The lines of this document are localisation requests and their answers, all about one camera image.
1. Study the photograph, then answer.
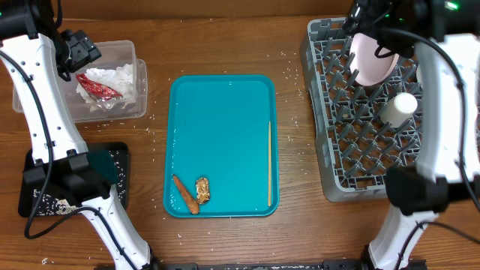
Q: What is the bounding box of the red snack wrapper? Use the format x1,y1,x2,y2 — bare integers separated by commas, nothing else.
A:
76,73,123,102

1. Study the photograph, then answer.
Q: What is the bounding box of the large pink plate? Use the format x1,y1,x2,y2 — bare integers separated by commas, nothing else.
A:
349,33,400,86

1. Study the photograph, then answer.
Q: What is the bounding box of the white cup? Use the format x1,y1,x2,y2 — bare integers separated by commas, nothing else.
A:
379,92,418,128

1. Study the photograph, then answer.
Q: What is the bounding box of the wooden chopstick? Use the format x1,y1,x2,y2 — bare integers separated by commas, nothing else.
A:
268,121,272,207

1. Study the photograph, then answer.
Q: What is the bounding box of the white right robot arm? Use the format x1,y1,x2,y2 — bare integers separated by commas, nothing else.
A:
343,0,479,269

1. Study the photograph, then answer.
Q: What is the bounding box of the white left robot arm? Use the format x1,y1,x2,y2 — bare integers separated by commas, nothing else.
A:
1,1,161,269

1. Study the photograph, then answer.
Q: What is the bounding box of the grey dishwasher rack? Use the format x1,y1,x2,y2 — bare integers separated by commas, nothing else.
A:
301,17,423,202

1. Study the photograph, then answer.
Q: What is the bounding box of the clear plastic bin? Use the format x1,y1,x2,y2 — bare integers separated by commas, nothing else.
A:
12,40,149,124

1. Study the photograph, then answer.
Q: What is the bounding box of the black plastic tray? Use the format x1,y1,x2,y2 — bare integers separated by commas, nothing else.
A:
18,142,131,218

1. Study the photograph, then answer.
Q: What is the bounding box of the pile of white rice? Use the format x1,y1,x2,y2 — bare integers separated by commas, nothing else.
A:
37,150,130,216

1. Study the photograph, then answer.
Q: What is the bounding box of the teal plastic tray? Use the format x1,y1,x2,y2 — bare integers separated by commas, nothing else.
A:
163,74,280,218

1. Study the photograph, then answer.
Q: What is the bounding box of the brown food scrap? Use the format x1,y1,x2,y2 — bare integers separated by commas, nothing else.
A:
196,177,211,205

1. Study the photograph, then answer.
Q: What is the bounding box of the brown sausage piece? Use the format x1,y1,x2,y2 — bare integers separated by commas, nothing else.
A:
172,175,200,215

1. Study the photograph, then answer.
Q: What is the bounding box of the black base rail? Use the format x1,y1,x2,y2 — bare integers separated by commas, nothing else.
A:
93,258,428,270

